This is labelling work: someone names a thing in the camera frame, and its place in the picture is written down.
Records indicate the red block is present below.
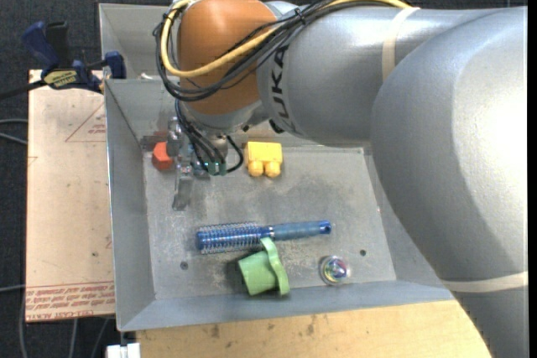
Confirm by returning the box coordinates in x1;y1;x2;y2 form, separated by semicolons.
151;141;175;172

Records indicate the yellow toy brick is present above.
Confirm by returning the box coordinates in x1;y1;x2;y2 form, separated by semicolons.
244;140;284;179

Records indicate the blue round hairbrush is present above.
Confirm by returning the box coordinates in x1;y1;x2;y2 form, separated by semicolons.
195;219;333;256

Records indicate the grey metal bin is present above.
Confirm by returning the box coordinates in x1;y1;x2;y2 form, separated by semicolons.
99;3;456;333

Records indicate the green plastic cup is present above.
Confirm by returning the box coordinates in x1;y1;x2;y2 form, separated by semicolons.
237;236;292;298

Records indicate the brown cardboard board red print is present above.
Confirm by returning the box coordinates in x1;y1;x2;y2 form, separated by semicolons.
24;69;117;324

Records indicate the clear glass marble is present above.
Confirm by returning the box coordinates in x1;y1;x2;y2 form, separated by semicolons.
318;254;352;287

